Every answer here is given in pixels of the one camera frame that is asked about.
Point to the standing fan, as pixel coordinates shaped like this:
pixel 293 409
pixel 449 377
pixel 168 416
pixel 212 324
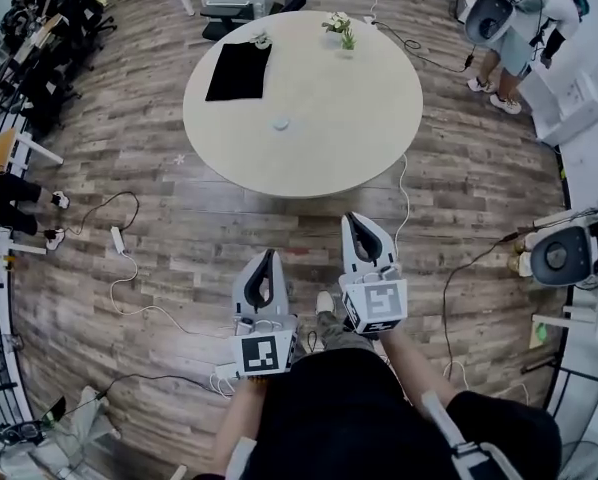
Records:
pixel 581 460

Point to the grey shell backpack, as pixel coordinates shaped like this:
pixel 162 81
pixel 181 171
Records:
pixel 489 13
pixel 559 255

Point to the white power strip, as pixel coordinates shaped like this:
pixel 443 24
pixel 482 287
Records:
pixel 118 240

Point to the white power adapter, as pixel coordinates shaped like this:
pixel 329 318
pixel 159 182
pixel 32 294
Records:
pixel 225 371

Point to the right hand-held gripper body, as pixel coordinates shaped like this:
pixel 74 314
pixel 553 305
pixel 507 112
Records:
pixel 379 303

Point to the person's white shoe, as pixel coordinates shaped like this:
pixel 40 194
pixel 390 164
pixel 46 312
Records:
pixel 325 302

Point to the white side desk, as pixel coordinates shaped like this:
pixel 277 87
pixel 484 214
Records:
pixel 591 313

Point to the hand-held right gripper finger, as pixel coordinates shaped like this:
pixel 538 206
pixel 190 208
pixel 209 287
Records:
pixel 348 253
pixel 385 250

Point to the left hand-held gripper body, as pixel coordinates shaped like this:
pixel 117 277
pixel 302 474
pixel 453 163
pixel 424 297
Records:
pixel 264 358

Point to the person's left forearm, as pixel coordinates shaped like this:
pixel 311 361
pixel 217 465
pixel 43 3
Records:
pixel 234 418

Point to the black cloth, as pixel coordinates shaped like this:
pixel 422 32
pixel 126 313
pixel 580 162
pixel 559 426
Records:
pixel 239 73

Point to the row of black office chairs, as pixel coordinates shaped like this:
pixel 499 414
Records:
pixel 44 88

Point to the person's right forearm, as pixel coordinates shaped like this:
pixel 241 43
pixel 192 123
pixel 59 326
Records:
pixel 414 368

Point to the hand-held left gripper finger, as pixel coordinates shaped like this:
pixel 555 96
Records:
pixel 282 293
pixel 239 298

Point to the small leafy potted plant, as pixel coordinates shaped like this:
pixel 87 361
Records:
pixel 262 40

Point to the spiky green potted plant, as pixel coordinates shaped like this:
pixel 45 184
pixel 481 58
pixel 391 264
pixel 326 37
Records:
pixel 348 42

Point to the small white round object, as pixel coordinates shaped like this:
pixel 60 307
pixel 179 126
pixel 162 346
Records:
pixel 280 124

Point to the person's black shirt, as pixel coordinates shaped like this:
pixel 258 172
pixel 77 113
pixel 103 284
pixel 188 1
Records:
pixel 349 418

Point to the white-flowered potted plant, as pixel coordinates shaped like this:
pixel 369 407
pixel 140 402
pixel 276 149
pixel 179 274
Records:
pixel 336 22

